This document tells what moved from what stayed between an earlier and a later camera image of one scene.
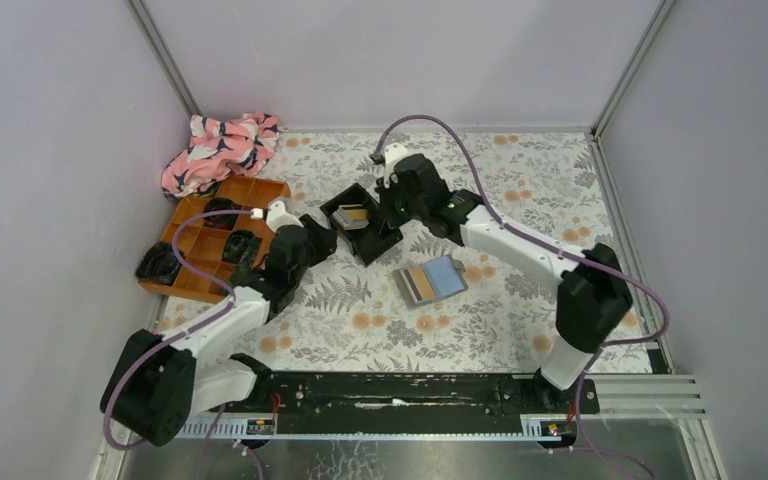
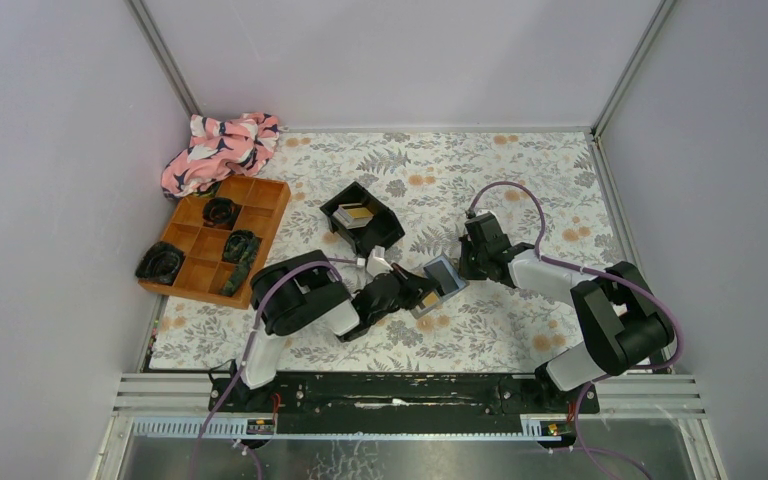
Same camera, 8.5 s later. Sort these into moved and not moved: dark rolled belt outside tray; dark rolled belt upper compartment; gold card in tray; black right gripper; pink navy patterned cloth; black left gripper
Moved: black left gripper; black right gripper
Not moved: dark rolled belt upper compartment; gold card in tray; dark rolled belt outside tray; pink navy patterned cloth
